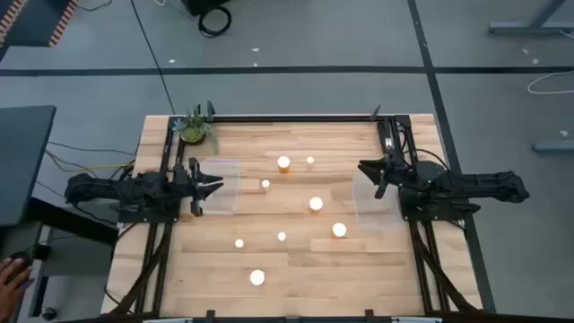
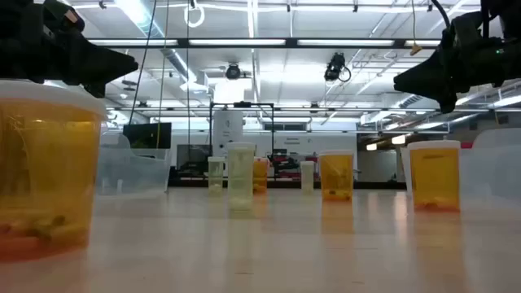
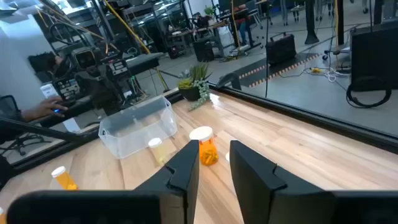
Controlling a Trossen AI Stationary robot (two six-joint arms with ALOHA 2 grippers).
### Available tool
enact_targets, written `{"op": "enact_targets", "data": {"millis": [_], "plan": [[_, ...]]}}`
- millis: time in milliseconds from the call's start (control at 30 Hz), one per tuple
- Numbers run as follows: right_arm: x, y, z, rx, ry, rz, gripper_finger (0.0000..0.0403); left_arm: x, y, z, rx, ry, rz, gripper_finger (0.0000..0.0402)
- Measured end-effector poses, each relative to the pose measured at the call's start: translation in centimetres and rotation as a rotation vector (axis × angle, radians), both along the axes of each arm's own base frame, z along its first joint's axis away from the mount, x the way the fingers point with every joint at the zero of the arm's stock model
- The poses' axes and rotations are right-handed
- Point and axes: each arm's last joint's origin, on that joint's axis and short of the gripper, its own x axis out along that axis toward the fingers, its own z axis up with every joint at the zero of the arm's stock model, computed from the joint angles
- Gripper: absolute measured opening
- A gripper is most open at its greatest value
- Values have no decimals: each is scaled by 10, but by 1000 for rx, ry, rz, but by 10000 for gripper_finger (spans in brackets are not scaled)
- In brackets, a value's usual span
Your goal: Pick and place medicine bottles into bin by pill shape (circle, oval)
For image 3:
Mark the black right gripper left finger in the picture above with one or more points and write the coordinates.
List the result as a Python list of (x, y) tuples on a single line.
[(174, 193)]

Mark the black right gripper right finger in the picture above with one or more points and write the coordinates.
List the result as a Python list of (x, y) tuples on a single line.
[(267, 193)]

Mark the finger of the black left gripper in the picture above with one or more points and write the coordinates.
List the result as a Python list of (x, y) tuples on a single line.
[(66, 88), (118, 67)]

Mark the pale yellow pill bottle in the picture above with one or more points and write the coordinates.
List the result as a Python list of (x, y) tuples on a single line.
[(157, 151)]

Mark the orange pill bottle white cap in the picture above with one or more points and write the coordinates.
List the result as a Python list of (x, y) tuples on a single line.
[(65, 180), (207, 152)]

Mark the white ball back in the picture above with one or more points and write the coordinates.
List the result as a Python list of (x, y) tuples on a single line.
[(228, 157)]

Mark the white ball with orange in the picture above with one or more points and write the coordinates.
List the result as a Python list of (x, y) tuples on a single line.
[(2, 217)]

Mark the person's forearm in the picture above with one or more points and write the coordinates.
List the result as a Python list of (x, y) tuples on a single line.
[(29, 114)]

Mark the clear plastic bin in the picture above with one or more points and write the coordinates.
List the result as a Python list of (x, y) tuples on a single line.
[(136, 124)]

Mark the black waste bin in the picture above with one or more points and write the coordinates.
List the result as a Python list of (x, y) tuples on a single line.
[(203, 51)]

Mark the black computer mouse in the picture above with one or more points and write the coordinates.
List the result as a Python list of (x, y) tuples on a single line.
[(59, 111)]

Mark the person's hand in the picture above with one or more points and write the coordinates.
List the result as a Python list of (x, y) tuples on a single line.
[(49, 107)]

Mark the dark grey desk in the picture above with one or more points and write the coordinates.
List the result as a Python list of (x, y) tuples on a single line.
[(144, 62)]

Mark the white paper sheet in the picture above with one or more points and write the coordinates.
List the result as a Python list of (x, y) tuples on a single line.
[(72, 125)]

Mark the black office chair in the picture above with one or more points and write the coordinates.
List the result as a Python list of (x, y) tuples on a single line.
[(7, 109)]

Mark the potted succulent plant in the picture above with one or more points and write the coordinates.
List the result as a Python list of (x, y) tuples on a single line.
[(191, 91)]

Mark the black orange-striped floor mat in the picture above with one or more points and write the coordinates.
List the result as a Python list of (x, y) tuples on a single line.
[(264, 70)]

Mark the person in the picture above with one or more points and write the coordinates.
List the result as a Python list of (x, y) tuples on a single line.
[(241, 18)]

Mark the black equipment case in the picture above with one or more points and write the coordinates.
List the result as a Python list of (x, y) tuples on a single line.
[(281, 49)]

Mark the black cabinet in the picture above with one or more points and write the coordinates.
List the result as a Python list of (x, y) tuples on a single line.
[(373, 59)]

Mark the black pillar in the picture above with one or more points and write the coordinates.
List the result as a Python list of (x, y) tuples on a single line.
[(311, 21)]

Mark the black aluminium table frame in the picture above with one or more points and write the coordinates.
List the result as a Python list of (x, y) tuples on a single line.
[(311, 117)]

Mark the black frame bracket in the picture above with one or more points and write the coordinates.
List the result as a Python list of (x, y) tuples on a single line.
[(230, 79)]

